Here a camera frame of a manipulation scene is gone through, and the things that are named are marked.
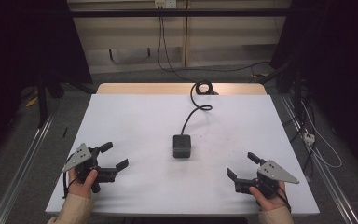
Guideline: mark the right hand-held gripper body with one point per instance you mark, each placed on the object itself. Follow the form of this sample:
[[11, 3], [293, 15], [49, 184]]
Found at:
[[270, 179]]

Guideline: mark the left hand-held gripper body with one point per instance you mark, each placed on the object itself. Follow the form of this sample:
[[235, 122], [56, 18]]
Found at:
[[82, 157]]

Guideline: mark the person's right hand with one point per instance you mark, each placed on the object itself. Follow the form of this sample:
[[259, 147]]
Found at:
[[268, 200]]

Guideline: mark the person's left hand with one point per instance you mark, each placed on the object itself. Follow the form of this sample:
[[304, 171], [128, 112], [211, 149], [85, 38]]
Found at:
[[82, 186]]

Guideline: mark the white table cover sheet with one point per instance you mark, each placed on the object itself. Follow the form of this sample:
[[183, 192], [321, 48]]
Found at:
[[155, 180]]

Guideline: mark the white power strip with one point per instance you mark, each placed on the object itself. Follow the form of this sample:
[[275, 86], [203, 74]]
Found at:
[[309, 137]]

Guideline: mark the black power adapter box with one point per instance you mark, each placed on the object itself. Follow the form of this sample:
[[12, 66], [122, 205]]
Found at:
[[181, 146]]

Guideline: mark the black metal stand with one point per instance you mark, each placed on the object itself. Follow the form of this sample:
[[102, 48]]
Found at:
[[42, 102]]

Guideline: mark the wooden table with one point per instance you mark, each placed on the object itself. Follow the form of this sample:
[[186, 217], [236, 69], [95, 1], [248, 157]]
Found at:
[[143, 88]]

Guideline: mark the black curtain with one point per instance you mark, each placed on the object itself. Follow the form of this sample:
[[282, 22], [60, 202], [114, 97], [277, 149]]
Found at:
[[338, 62], [21, 46]]

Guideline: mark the black horizontal metal bar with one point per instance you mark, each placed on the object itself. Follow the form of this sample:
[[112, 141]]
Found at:
[[180, 12]]

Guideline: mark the aluminium floor rail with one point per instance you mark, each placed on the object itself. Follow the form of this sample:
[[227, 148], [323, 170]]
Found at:
[[21, 171], [332, 186]]

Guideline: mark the white wall socket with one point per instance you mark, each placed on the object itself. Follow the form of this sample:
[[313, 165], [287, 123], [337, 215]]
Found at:
[[165, 3]]

